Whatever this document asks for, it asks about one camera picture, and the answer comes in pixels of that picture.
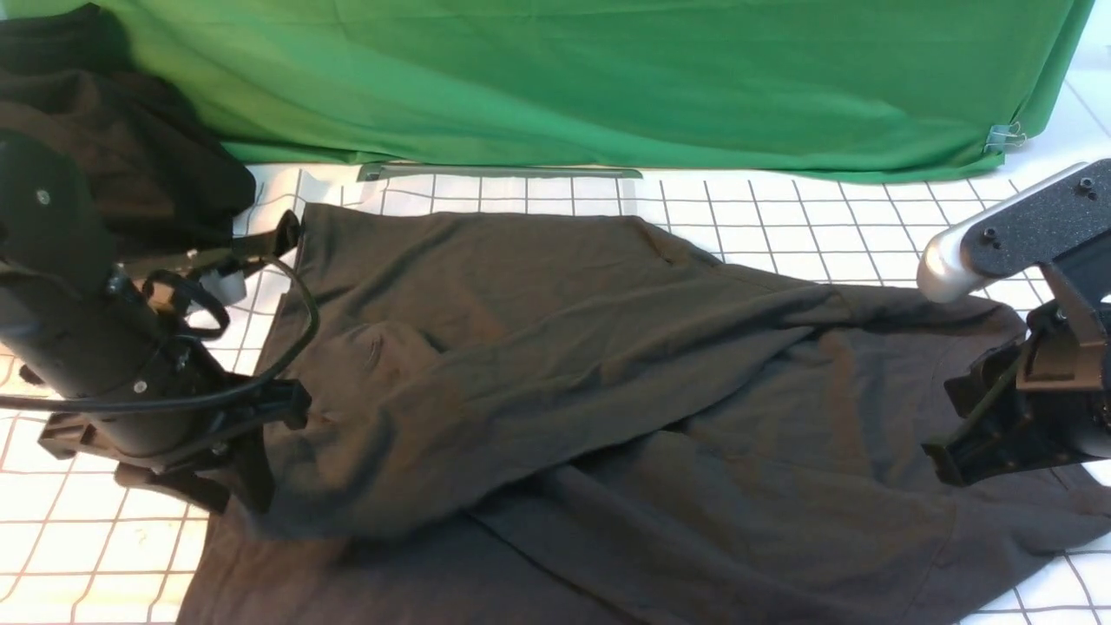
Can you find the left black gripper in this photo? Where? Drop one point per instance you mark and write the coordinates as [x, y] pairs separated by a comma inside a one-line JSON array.
[[128, 388]]

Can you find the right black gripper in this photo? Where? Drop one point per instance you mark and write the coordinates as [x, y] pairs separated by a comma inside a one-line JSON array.
[[1035, 405]]

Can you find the dark gray long-sleeve shirt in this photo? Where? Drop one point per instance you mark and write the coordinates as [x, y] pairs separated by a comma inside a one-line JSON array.
[[554, 420]]

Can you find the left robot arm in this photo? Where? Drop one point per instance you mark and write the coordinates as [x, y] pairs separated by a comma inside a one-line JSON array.
[[135, 382]]

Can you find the silver binder clip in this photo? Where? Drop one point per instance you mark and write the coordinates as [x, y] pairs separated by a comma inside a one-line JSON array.
[[1003, 137]]

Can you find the green backdrop cloth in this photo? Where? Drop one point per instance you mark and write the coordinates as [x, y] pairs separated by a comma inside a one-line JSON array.
[[861, 91]]

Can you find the pile of black clothes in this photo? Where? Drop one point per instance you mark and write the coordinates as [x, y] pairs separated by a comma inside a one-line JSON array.
[[102, 159]]

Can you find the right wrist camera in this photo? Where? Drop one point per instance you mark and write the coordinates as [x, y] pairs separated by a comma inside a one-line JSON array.
[[1065, 213]]

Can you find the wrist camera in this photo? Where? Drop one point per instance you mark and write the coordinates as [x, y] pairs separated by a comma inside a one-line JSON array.
[[1065, 213], [217, 278]]

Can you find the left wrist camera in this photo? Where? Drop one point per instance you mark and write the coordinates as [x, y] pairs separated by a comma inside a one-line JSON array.
[[217, 278]]

